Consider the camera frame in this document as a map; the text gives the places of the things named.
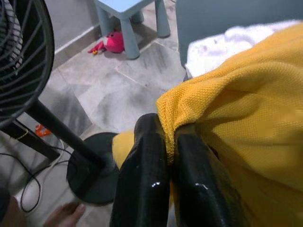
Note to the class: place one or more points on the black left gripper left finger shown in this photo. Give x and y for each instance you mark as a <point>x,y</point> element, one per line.
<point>142,184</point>

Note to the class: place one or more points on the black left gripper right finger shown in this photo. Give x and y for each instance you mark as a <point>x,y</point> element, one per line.
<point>201,189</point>

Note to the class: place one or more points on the yellow t-shirt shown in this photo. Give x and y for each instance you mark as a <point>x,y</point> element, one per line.
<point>248,106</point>

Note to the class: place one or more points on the small orange toy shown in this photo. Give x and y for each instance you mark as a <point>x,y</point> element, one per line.
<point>43,130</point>

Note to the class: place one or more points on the black rectangular bar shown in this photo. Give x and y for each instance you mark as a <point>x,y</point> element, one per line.
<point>35,142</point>

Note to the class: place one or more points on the white crumpled cloth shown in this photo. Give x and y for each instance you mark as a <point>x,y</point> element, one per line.
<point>213,52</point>

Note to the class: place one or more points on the pink plush toy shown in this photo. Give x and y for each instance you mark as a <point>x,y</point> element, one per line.
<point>114,42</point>

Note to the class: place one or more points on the pale blue kids chair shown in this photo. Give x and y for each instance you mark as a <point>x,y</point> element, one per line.
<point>130,35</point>

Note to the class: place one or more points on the black pedestal fan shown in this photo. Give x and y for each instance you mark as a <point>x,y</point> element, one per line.
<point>94,179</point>

